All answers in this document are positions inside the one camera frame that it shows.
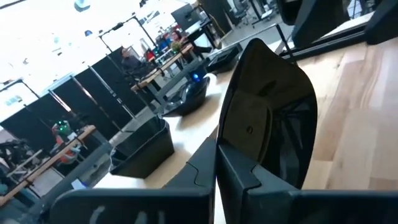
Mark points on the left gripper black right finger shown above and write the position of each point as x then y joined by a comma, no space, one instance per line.
280,205

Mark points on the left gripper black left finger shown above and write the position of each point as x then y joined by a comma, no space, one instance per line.
140,205

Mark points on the black square flared bowl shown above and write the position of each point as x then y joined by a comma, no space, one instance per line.
143,151

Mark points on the black rounded glossy bowl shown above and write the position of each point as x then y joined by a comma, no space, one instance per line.
273,109

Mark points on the black round faceted bowl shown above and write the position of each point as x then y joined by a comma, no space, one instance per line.
189,96

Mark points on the small black rectangular dish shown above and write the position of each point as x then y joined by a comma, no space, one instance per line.
224,58

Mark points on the red and white device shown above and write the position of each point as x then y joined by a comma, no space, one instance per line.
63,140

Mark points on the brown wooden workbench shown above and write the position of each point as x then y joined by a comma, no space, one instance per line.
46,161

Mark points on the dark room divider panels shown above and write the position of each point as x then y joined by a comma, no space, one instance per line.
93,96

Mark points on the brown wooden side table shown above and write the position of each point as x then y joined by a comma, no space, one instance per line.
158,70

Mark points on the black box with blue lights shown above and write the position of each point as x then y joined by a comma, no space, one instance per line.
195,76

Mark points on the person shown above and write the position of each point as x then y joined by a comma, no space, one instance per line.
129,60
178,36

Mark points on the low green potted plant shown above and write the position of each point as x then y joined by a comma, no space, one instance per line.
176,46

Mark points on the black metal shelf leg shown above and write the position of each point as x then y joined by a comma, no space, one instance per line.
284,40

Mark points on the dark computer monitor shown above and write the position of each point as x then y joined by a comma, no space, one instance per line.
186,15

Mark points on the black aluminium table rail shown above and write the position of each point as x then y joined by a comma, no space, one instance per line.
326,46

